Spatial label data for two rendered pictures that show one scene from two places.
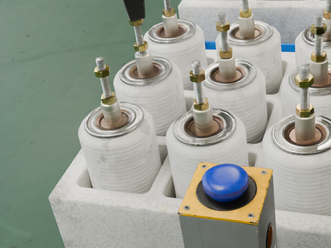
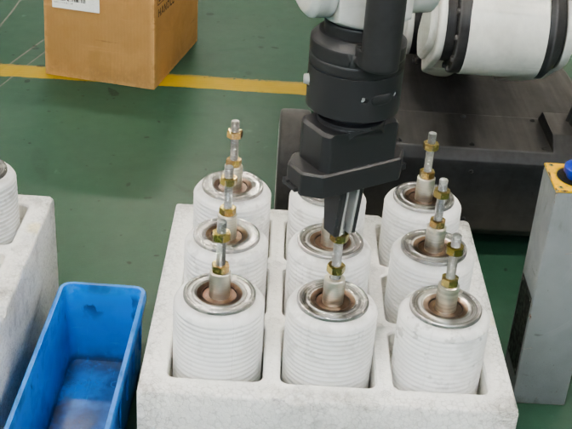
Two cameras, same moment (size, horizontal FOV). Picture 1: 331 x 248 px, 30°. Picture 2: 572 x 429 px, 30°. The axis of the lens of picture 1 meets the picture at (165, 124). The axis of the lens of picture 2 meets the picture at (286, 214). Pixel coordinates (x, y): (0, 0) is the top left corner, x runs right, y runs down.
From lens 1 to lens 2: 1.47 m
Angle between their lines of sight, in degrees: 91
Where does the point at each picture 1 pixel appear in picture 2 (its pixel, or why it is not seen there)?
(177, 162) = (467, 279)
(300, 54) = (255, 213)
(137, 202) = (493, 340)
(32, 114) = not seen: outside the picture
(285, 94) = not seen: hidden behind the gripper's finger
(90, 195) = (498, 377)
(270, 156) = (453, 218)
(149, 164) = not seen: hidden behind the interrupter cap
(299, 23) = (28, 281)
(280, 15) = (21, 286)
